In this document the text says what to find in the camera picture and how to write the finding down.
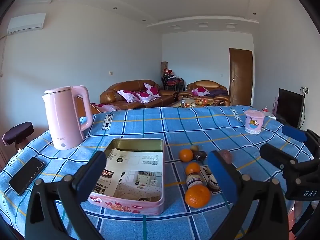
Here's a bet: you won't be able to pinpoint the blue plaid tablecloth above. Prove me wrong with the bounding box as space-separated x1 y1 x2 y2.
0 104 315 240

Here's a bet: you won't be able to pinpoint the coffee table with fruit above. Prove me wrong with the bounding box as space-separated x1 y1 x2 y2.
172 98 219 108

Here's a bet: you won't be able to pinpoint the white red floral pillow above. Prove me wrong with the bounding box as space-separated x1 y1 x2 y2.
117 90 140 103

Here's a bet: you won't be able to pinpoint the black smartphone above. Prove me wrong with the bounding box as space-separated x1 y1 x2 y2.
9 157 46 196

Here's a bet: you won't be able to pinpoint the purple round passion fruit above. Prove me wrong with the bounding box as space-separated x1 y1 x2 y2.
219 150 233 164

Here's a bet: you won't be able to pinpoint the armchair floral pillow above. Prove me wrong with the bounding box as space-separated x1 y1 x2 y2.
191 87 210 97

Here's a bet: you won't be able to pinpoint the person right hand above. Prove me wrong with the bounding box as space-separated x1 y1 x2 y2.
293 200 303 223

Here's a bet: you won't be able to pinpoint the brown leather long sofa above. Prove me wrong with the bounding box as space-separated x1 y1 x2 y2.
100 80 178 110

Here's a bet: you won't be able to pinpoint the large front orange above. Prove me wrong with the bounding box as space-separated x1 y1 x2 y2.
184 185 211 209

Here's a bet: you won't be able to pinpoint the stacked dark chairs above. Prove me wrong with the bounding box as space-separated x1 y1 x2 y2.
161 68 185 93

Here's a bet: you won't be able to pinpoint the black television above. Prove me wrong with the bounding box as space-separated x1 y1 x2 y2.
276 88 304 128

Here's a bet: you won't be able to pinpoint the small brown longan fruit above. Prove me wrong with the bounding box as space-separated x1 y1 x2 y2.
190 145 199 152

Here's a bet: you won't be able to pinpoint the brown leather armchair sofa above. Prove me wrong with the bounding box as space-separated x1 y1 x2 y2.
178 80 231 106

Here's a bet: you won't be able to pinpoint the brown wooden door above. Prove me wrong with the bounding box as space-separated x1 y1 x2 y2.
229 48 253 106

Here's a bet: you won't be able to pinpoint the pink cartoon lidded cup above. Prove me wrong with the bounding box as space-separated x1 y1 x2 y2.
245 109 265 135

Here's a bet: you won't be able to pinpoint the brown leather near armchair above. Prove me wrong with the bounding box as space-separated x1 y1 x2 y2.
75 96 102 118

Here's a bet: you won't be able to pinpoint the printed paper leaflet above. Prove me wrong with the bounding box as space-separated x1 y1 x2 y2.
93 149 163 202

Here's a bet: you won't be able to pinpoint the pink rectangular tin box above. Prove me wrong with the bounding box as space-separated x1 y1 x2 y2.
88 138 165 216

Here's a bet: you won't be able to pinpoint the dark wrinkled passion fruit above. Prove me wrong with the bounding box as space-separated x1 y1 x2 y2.
193 151 207 161

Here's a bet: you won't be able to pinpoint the dark round stool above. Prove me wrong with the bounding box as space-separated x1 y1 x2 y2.
2 122 34 152

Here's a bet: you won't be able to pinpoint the pink electric kettle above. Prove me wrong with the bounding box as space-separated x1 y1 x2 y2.
42 85 93 150

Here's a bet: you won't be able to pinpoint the white wall air conditioner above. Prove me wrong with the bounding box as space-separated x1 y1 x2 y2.
7 13 46 35

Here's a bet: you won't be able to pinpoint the purple layered cake roll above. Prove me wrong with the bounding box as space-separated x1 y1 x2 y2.
185 173 203 189

